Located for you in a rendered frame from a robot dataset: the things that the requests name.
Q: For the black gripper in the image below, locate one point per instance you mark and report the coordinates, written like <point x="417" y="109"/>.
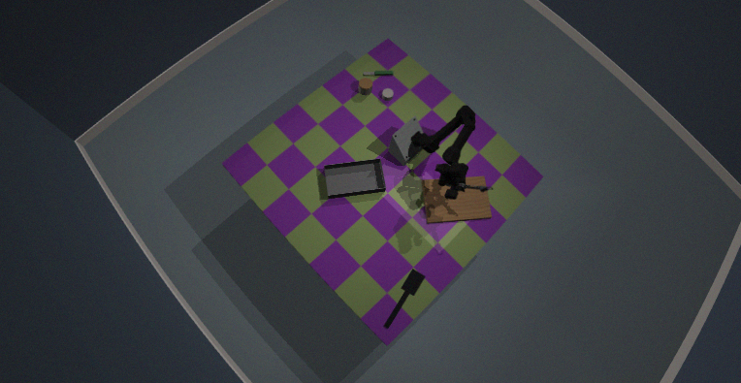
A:
<point x="453" y="193"/>

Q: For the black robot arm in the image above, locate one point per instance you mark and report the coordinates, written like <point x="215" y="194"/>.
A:
<point x="465" y="115"/>

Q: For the brown wooden board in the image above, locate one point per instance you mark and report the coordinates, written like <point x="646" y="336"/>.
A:
<point x="470" y="205"/>

